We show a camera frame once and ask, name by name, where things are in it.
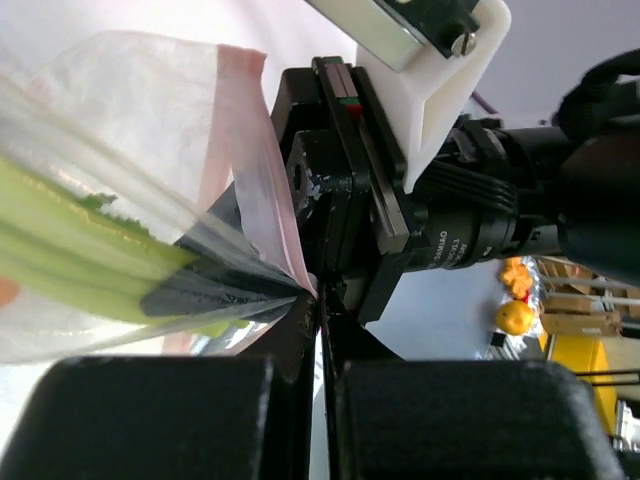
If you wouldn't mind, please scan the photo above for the green white celery stalk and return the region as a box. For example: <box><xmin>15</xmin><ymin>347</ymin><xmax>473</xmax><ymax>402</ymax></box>
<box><xmin>0</xmin><ymin>154</ymin><xmax>251</xmax><ymax>341</ymax></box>

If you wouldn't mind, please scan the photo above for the orange toy fruit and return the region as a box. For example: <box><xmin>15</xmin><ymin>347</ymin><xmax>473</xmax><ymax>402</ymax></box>
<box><xmin>500</xmin><ymin>257</ymin><xmax>533</xmax><ymax>302</ymax></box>

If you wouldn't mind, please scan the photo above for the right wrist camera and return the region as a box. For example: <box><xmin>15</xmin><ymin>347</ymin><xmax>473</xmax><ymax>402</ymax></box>
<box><xmin>311</xmin><ymin>1</ymin><xmax>511</xmax><ymax>193</ymax></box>

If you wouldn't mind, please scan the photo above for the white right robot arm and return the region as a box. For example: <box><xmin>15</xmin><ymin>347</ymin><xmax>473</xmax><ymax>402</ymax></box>
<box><xmin>271</xmin><ymin>51</ymin><xmax>639</xmax><ymax>323</ymax></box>

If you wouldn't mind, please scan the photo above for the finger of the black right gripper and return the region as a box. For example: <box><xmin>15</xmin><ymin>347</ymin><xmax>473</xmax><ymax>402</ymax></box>
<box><xmin>139</xmin><ymin>187</ymin><xmax>311</xmax><ymax>321</ymax></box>

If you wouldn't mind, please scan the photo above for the yellow round toy fruit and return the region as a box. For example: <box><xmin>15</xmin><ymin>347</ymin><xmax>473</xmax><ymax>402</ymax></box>
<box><xmin>494</xmin><ymin>300</ymin><xmax>534</xmax><ymax>336</ymax></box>

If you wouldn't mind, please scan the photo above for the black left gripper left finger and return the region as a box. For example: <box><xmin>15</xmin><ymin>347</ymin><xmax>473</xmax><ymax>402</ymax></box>
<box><xmin>1</xmin><ymin>294</ymin><xmax>316</xmax><ymax>479</ymax></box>

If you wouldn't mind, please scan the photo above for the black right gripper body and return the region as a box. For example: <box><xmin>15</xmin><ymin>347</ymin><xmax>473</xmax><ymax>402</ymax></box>
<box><xmin>271</xmin><ymin>57</ymin><xmax>429</xmax><ymax>324</ymax></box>

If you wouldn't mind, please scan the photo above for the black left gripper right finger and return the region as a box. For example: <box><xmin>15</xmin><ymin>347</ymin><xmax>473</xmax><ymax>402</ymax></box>
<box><xmin>319</xmin><ymin>289</ymin><xmax>625</xmax><ymax>479</ymax></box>

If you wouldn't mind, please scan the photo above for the clear pink zip top bag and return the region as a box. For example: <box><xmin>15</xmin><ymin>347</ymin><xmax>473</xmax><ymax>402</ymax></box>
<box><xmin>1</xmin><ymin>31</ymin><xmax>317</xmax><ymax>365</ymax></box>

